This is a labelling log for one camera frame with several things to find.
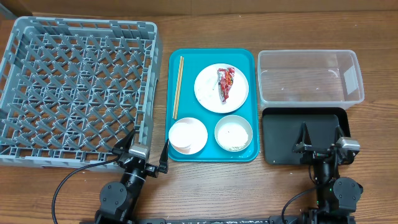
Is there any large white plate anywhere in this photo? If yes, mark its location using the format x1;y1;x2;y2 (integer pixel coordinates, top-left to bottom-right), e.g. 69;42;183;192
193;63;249;113

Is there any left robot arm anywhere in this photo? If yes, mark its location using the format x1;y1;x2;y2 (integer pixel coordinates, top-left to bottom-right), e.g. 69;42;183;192
94;130;169;223

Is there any teal serving tray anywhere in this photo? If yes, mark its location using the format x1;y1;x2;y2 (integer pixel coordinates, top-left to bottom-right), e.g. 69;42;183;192
165;49;261;162

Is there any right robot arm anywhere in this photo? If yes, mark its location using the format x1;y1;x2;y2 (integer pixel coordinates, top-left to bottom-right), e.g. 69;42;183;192
287;123;363;223

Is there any grey dish rack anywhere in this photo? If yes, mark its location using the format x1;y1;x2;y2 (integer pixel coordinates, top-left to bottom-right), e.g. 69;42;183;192
1;17;162;172

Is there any red snack wrapper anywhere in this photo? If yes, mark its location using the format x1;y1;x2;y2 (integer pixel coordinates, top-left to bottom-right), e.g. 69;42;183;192
217;67;235;103

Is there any white cup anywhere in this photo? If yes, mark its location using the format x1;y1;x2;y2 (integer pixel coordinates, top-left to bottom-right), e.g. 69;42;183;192
169;123;193;149

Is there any black tray bin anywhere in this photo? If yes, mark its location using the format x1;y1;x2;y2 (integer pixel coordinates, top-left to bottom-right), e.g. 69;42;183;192
262;108;351;165

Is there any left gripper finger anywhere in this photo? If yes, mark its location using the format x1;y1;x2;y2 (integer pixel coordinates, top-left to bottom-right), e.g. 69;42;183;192
111;129;136;155
159;139;169;174

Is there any clear plastic bin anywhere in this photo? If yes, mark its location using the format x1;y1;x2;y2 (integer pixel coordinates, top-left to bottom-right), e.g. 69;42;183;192
257;50;364;110

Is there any white tissue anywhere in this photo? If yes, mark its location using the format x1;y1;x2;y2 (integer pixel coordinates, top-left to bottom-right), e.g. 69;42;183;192
200;75;218;98

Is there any grey bowl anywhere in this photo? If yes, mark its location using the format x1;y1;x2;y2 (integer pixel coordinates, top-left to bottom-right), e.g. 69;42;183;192
215;115;253;152

